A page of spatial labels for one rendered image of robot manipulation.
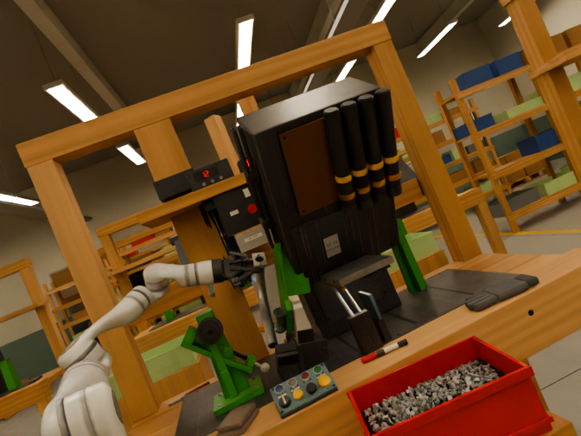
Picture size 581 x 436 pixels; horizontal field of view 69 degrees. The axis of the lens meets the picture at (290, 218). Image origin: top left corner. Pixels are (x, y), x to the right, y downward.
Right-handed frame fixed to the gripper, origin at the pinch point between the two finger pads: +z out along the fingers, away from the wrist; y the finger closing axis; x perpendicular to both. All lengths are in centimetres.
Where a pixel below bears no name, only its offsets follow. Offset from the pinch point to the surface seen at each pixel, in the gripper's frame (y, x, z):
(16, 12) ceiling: 460, 51, -193
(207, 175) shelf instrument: 34.5, -12.1, -11.7
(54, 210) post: 37, -2, -66
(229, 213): 23.0, -3.1, -6.0
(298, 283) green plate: -13.1, -4.2, 10.4
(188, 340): -19.8, 4.9, -23.0
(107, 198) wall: 820, 600, -268
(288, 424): -51, -2, -1
